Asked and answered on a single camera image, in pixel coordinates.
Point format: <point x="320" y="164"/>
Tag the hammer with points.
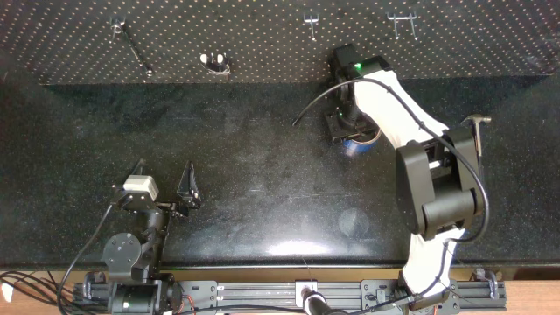
<point x="477" y="119"/>

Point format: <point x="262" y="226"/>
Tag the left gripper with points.
<point x="140" y="205"/>

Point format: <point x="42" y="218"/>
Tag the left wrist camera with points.
<point x="141" y="186"/>

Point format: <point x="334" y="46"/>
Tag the black pegboard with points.
<point x="271" y="52"/>

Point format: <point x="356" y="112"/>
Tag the mounting rail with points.
<point x="262" y="293"/>

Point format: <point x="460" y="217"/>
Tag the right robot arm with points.
<point x="394" y="118"/>

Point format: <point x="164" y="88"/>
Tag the black and white pliers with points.
<point x="205" y="59"/>

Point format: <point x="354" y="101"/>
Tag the wrench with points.
<point x="135" y="50"/>

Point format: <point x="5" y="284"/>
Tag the roll of blue tape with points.
<point x="359" y="148"/>

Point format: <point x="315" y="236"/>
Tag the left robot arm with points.
<point x="127" y="254"/>

